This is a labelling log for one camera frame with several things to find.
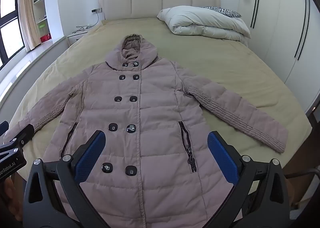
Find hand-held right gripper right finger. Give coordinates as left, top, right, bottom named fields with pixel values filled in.
left=200, top=130, right=297, bottom=228

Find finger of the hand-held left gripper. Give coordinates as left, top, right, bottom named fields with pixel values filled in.
left=0, top=124, right=35, bottom=152
left=0, top=121, right=9, bottom=141

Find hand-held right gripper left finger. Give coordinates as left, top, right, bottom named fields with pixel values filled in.
left=23, top=130, right=110, bottom=228

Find pink hooded down coat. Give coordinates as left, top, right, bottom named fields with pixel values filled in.
left=4, top=34, right=288, bottom=228

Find white window ledge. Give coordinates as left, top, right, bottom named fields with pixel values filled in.
left=0, top=36, right=69, bottom=105

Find bed with beige sheet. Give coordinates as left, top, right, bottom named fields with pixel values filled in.
left=4, top=17, right=313, bottom=228

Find black framed window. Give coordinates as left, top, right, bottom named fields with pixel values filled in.
left=0, top=0, right=27, bottom=69

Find white nightstand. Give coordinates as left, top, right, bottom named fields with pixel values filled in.
left=67, top=28, right=89, bottom=47

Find beige curtain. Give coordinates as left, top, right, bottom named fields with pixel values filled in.
left=18, top=0, right=42, bottom=51

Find white folded duvet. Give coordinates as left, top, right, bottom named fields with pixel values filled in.
left=157, top=6, right=251, bottom=42

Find white wardrobe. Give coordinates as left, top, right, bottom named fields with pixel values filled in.
left=237, top=0, right=320, bottom=114

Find zebra print pillow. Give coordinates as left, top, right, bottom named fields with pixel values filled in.
left=201, top=6, right=242, bottom=18

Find beige padded headboard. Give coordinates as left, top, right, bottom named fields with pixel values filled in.
left=98, top=0, right=221, bottom=21

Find tangled cables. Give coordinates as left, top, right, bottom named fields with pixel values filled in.
left=74, top=25, right=91, bottom=34

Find white wall shelf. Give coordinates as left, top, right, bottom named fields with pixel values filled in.
left=31, top=0, right=54, bottom=44

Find charger cable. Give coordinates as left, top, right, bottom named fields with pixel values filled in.
left=87, top=13, right=101, bottom=29

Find long black wardrobe handle pair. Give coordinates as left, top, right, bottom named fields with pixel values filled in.
left=294, top=0, right=310, bottom=60

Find short black wardrobe handle pair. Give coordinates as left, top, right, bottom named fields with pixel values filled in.
left=251, top=0, right=261, bottom=29

